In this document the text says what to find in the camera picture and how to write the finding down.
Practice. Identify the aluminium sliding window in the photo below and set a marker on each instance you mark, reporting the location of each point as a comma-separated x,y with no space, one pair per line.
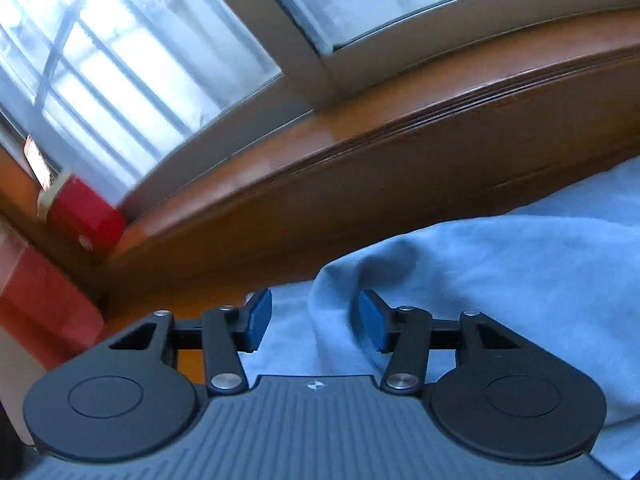
280,25

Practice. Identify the window security bars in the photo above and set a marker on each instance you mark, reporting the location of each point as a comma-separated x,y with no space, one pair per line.
100,60

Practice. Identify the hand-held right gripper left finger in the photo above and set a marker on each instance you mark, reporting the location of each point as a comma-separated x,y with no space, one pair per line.
260,317

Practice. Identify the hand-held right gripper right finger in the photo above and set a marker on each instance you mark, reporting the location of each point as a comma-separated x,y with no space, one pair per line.
372,320

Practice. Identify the pinkish red box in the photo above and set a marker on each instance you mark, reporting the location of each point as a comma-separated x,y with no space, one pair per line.
40,290

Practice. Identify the pale printed card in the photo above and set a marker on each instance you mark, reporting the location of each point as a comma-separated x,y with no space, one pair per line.
39,157

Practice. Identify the light blue jeans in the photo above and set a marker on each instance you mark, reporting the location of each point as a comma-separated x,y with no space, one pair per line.
500,270

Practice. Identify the wooden window sill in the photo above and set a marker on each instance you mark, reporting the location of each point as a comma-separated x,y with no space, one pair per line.
350,160

